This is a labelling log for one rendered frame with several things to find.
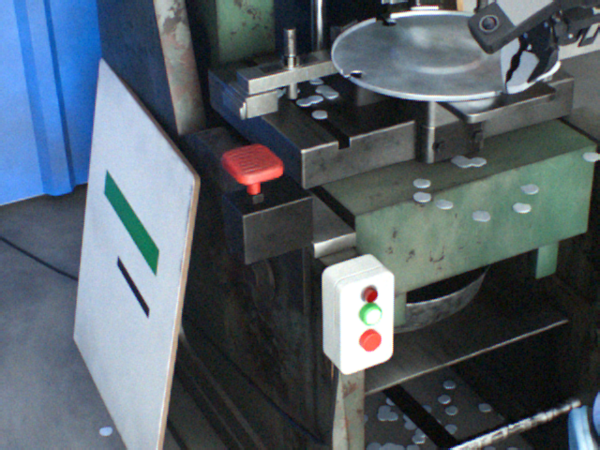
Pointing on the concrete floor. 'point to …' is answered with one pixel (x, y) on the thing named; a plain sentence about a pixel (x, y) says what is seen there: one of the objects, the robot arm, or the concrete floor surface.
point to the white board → (133, 261)
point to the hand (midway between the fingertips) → (506, 84)
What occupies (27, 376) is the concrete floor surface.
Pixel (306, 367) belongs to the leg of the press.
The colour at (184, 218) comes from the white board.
